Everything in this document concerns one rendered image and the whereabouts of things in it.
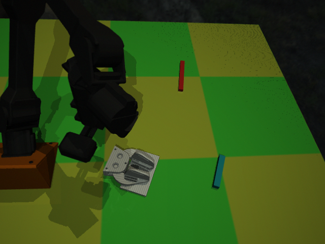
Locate dark red long bar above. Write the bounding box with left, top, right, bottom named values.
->
left=178, top=60, right=185, bottom=92

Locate teal rectangular bar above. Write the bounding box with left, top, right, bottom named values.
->
left=213, top=155, right=225, bottom=189

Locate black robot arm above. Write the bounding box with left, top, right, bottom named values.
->
left=0, top=0, right=139, bottom=158

